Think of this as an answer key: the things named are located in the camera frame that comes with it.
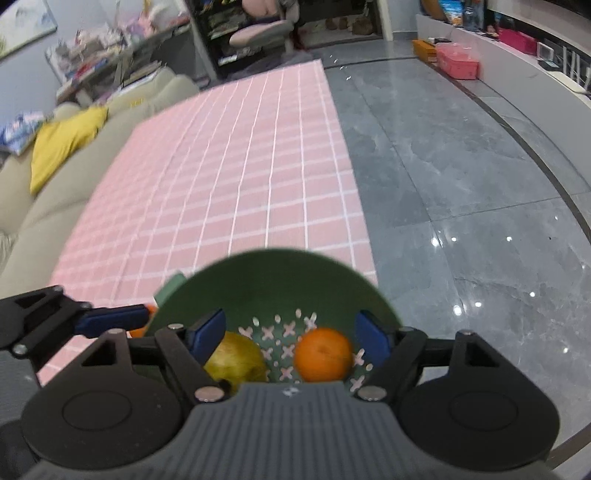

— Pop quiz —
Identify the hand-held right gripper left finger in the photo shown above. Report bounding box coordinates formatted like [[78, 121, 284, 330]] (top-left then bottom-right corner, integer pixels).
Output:
[[81, 309, 232, 404]]

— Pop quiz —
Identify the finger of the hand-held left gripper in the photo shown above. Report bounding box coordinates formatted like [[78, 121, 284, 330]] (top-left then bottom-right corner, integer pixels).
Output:
[[0, 285, 150, 357]]

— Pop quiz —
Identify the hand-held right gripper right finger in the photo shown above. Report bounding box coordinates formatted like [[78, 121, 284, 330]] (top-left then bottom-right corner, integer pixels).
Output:
[[355, 309, 505, 401]]

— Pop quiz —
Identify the orange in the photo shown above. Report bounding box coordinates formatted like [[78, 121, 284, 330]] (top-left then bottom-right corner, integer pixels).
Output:
[[294, 328, 354, 383], [128, 305, 158, 339]]

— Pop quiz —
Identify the yellow-green pear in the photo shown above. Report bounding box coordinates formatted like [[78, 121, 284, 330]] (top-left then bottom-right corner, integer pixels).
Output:
[[203, 332, 269, 387]]

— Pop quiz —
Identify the green colander bowl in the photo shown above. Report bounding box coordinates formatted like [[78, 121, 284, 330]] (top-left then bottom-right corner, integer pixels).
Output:
[[152, 248, 402, 398]]

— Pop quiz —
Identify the beige sofa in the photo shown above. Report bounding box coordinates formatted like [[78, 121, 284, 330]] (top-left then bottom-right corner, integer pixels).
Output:
[[0, 73, 200, 296]]

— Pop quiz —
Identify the pink checked tablecloth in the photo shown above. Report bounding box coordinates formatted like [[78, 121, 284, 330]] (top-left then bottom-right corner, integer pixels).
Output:
[[37, 59, 379, 388]]

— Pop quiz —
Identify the yellow cushion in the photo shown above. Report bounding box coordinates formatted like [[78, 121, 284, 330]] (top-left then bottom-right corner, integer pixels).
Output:
[[30, 106, 110, 195]]

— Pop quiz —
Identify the patterned cushion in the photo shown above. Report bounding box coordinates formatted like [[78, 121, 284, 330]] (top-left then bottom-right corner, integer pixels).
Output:
[[0, 111, 54, 156]]

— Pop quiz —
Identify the cluttered side table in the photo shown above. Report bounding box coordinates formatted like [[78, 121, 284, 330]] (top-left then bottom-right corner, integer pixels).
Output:
[[45, 16, 195, 108]]

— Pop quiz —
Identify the pink storage box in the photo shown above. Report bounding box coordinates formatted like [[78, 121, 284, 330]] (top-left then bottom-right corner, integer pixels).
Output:
[[435, 42, 480, 80]]

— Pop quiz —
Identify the orange box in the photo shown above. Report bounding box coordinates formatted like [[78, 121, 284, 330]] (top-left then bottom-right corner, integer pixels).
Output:
[[412, 39, 440, 66]]

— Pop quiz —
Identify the white marble counter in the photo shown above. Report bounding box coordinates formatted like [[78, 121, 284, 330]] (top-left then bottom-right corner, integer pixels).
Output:
[[414, 13, 591, 153]]

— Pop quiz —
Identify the black shelf unit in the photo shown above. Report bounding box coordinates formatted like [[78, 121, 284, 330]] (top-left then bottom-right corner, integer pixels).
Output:
[[191, 0, 296, 80]]

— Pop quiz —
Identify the pink office chair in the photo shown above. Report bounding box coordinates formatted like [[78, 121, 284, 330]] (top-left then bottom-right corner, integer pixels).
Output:
[[228, 0, 302, 52]]

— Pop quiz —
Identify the magenta box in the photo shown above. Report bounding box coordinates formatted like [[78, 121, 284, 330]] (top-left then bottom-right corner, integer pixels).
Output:
[[497, 26, 539, 57]]

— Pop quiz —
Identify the white router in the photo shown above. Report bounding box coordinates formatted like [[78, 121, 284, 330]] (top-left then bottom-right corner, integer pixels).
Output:
[[553, 45, 591, 95]]

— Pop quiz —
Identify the gold round vase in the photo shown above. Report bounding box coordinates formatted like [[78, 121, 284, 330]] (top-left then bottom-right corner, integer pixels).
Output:
[[420, 0, 450, 22]]

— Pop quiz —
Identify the blue snack bag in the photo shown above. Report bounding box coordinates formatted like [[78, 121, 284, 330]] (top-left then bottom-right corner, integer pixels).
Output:
[[438, 0, 465, 27]]

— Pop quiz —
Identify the blue glass vase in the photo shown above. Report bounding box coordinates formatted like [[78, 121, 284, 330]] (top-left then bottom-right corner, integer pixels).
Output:
[[464, 0, 485, 31]]

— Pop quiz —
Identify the wall painting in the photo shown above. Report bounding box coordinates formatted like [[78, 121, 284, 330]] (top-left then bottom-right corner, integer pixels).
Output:
[[0, 0, 58, 61]]

